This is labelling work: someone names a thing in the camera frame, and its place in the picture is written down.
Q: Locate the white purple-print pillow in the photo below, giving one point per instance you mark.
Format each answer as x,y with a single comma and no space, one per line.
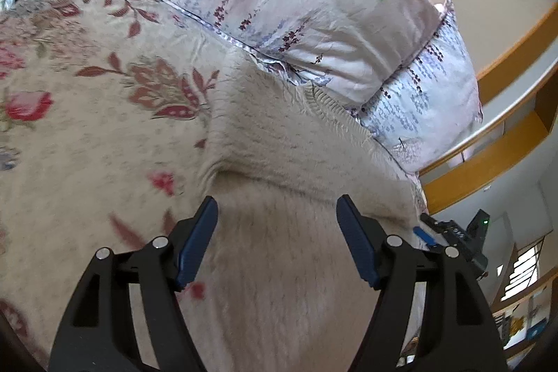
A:
429,102

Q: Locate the wooden headboard shelf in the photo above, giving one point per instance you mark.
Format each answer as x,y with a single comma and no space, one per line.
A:
492,156

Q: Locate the red floral bedspread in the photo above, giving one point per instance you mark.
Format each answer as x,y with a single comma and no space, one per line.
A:
87,145

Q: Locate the cluttered wooden shelf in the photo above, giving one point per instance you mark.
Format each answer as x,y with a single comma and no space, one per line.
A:
518,324

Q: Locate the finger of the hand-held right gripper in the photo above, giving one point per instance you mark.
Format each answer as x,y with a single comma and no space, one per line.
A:
423,233

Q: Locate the window with grille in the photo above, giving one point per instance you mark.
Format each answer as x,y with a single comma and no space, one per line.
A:
521,269

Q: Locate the cream knit sweater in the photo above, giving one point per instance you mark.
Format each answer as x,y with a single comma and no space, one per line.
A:
283,184

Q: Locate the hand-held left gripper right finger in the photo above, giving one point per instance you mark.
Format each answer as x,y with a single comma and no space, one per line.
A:
358,243

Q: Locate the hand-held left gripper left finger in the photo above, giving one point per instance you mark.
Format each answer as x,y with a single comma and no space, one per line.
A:
198,239

